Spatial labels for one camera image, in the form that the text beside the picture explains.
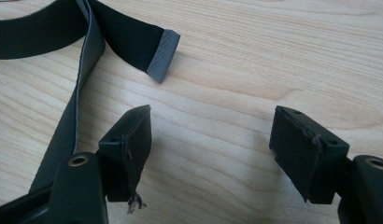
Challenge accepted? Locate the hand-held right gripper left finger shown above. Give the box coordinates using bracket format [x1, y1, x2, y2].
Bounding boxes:
[46, 104, 153, 224]

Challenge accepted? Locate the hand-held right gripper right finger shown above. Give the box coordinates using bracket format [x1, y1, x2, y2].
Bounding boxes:
[268, 105, 383, 224]

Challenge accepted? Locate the black belt with grey tip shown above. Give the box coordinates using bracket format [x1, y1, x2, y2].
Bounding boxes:
[0, 0, 181, 194]

